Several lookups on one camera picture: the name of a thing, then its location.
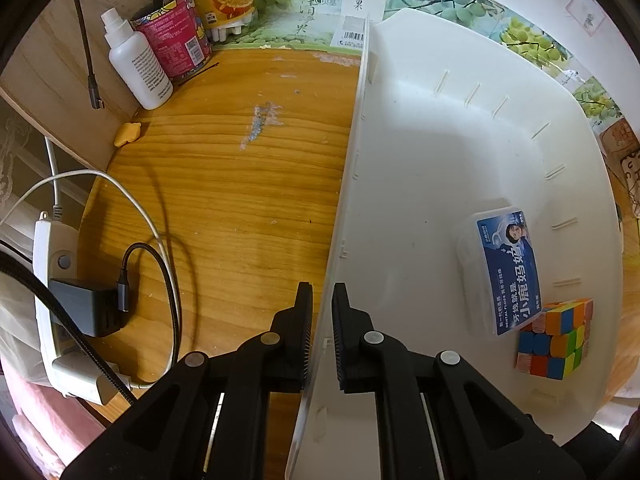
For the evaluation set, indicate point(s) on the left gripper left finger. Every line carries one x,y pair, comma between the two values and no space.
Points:
290,361

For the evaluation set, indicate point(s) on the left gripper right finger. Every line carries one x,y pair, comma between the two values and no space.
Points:
357,361

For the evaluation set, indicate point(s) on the blue label floss box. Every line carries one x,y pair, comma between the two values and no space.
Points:
498,266

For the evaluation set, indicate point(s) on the colourful rubik's cube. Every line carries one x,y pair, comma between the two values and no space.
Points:
555,343

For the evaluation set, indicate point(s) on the white plastic storage bin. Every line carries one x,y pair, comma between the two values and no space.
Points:
447,123

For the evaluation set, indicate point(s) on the black power adapter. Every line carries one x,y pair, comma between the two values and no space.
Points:
95,309

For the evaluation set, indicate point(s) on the white power strip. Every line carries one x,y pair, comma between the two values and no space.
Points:
69,370

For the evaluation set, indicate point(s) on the yellow small clip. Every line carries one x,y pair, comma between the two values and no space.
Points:
129,132

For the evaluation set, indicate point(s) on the white spray bottle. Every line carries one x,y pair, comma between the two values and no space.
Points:
135,61

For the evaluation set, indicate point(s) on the brown cardboard picture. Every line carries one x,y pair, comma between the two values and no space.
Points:
620,147

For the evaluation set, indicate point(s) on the pink pen can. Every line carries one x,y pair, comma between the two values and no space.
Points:
177,37

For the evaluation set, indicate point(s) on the grape pattern paper boxes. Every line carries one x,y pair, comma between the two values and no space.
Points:
324,25

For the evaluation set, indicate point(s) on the pink framed sticker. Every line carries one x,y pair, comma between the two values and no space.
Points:
587,13

